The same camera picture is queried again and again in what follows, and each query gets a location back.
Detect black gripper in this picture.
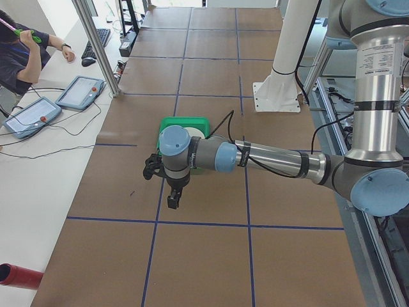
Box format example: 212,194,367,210
166,176,190,209

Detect white round plate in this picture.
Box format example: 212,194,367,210
185,127,206,139

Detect green plastic tray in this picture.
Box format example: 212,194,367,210
158,116,210,178

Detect far blue teach pendant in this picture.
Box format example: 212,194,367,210
55,75,105,111

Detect blue teach pendant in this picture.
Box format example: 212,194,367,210
55,75,105,111
3,97,62,139

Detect black computer mouse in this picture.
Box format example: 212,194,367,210
81,57,96,67

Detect near blue teach pendant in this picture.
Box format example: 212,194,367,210
3,97,62,139

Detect black keyboard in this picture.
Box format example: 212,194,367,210
81,28,112,60

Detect red cylinder tube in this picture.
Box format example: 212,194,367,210
1,264,43,290

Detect seated person dark shirt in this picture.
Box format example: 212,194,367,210
0,9,77,96

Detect green pink handheld tool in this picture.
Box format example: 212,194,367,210
0,17,43,45

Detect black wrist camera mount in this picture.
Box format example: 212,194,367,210
143,153,166,180

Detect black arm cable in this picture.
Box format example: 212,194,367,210
204,110,355,178

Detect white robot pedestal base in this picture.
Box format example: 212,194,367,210
253,0,321,113

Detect aluminium frame post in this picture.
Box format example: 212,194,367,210
72,0,120,97

